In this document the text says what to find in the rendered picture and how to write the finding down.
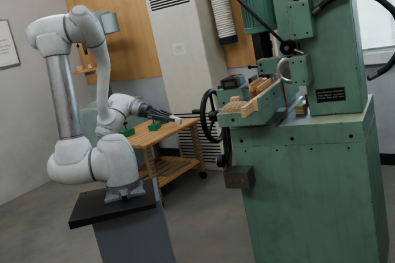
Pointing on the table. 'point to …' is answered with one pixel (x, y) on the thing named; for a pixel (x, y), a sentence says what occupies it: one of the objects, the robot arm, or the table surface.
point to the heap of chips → (233, 107)
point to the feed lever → (287, 46)
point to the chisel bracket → (268, 65)
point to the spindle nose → (266, 44)
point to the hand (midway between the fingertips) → (175, 120)
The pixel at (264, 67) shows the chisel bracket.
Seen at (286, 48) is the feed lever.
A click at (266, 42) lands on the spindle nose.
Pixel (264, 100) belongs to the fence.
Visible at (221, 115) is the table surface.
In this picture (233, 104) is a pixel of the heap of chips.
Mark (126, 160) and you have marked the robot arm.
